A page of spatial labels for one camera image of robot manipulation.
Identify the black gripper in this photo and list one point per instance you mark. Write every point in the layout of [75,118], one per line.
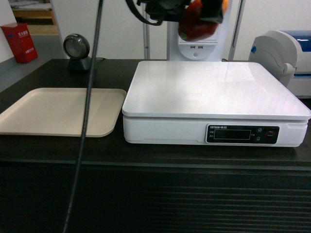
[172,10]

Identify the white checkout scale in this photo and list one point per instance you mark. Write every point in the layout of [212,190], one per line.
[211,103]

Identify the black ribbed checkout counter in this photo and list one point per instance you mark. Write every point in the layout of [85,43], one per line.
[141,188]

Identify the white POS terminal stand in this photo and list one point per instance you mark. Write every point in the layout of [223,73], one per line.
[209,49]

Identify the white label printer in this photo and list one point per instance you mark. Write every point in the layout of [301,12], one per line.
[287,56]

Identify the black orb barcode scanner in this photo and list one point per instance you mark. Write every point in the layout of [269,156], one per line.
[77,48]

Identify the wooden bench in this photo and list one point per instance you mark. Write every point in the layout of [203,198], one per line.
[33,11]

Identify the beige plastic tray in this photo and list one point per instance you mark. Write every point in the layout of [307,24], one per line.
[60,112]

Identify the red fire extinguisher box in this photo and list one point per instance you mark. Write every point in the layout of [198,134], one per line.
[20,42]

